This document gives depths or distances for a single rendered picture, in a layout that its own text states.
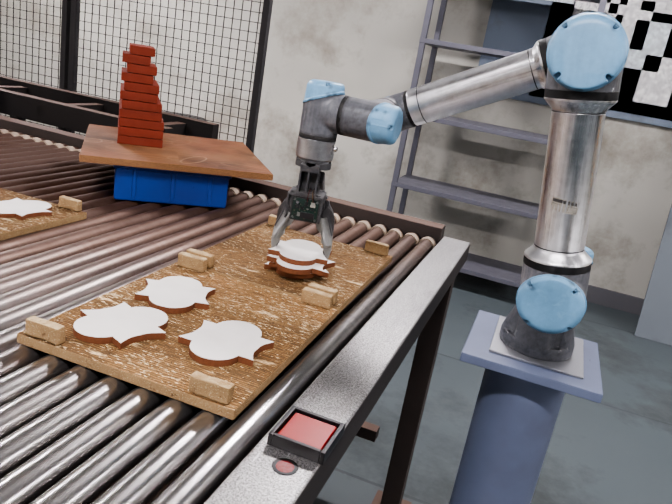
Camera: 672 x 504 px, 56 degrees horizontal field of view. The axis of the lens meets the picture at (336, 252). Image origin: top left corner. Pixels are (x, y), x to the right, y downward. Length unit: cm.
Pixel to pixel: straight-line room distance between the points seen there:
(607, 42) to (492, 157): 370
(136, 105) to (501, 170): 329
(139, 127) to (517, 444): 130
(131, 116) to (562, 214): 125
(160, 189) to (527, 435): 110
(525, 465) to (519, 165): 348
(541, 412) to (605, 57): 71
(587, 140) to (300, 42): 415
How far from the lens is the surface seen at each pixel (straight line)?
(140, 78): 191
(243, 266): 133
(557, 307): 116
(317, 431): 83
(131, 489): 74
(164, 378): 89
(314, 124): 122
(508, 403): 138
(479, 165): 477
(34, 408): 88
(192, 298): 111
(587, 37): 108
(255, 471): 78
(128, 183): 177
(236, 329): 102
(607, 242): 482
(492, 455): 144
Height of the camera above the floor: 139
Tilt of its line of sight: 17 degrees down
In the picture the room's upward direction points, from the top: 10 degrees clockwise
